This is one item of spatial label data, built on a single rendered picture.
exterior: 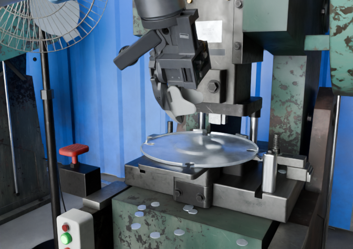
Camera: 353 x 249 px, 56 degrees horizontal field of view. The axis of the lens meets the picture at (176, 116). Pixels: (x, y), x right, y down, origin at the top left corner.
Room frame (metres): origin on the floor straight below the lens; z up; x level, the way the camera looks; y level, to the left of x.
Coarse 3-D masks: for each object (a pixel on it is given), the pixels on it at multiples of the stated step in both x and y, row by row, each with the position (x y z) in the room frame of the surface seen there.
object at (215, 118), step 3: (210, 114) 0.90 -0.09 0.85; (213, 114) 0.89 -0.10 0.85; (216, 114) 0.88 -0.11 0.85; (210, 117) 0.90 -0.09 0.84; (213, 117) 0.89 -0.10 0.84; (216, 117) 0.88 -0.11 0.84; (219, 117) 0.88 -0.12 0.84; (222, 117) 0.88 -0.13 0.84; (225, 117) 0.88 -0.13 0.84; (210, 120) 0.90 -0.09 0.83; (213, 120) 0.89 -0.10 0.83; (216, 120) 0.88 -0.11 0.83; (219, 120) 0.88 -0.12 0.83; (222, 120) 0.88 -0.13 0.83; (225, 120) 0.88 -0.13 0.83; (213, 123) 0.89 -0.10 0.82; (216, 123) 0.88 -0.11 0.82; (219, 123) 0.88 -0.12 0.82; (222, 123) 0.88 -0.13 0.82; (225, 123) 0.88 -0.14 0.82
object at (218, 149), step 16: (144, 144) 0.82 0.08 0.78; (160, 144) 0.82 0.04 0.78; (176, 144) 0.80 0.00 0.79; (192, 144) 0.80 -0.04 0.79; (208, 144) 0.80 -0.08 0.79; (224, 144) 0.82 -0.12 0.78; (240, 144) 0.82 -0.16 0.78; (160, 160) 0.68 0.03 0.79; (176, 160) 0.69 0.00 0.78; (192, 160) 0.69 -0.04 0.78; (208, 160) 0.69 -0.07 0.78; (224, 160) 0.69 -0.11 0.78; (240, 160) 0.68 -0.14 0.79
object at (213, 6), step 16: (192, 0) 0.85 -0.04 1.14; (208, 0) 0.83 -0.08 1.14; (224, 0) 0.81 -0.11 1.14; (208, 16) 0.83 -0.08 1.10; (224, 16) 0.81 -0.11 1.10; (208, 32) 0.83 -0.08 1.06; (224, 32) 0.81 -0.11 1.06; (224, 48) 0.81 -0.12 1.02; (224, 64) 0.81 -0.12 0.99; (240, 64) 0.82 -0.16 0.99; (208, 80) 0.80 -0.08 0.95; (224, 80) 0.80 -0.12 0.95; (240, 80) 0.82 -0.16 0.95; (208, 96) 0.80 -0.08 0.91; (224, 96) 0.80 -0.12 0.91; (240, 96) 0.83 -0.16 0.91
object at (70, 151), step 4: (72, 144) 0.89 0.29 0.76; (76, 144) 0.89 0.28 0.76; (80, 144) 0.89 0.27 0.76; (60, 148) 0.86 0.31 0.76; (64, 148) 0.86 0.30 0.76; (68, 148) 0.85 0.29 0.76; (72, 148) 0.86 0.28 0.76; (76, 148) 0.85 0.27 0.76; (80, 148) 0.86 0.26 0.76; (84, 148) 0.86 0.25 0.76; (88, 148) 0.87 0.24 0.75; (60, 152) 0.84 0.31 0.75; (64, 152) 0.84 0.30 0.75; (68, 152) 0.83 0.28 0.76; (72, 152) 0.83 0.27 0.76; (76, 152) 0.84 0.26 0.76; (80, 152) 0.85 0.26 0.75; (84, 152) 0.86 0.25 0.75; (68, 156) 0.83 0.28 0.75; (72, 156) 0.83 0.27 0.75; (76, 156) 0.86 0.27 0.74; (72, 160) 0.86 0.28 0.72; (76, 160) 0.86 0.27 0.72
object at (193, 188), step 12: (144, 168) 0.67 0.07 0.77; (156, 168) 0.65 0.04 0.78; (168, 168) 0.65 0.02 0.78; (180, 168) 0.65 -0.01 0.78; (192, 168) 0.65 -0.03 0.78; (204, 168) 0.65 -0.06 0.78; (216, 168) 0.77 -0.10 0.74; (180, 180) 0.76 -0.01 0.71; (192, 180) 0.75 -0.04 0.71; (204, 180) 0.73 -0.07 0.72; (180, 192) 0.76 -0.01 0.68; (192, 192) 0.75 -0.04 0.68; (204, 192) 0.73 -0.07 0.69; (192, 204) 0.75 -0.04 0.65; (204, 204) 0.73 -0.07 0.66
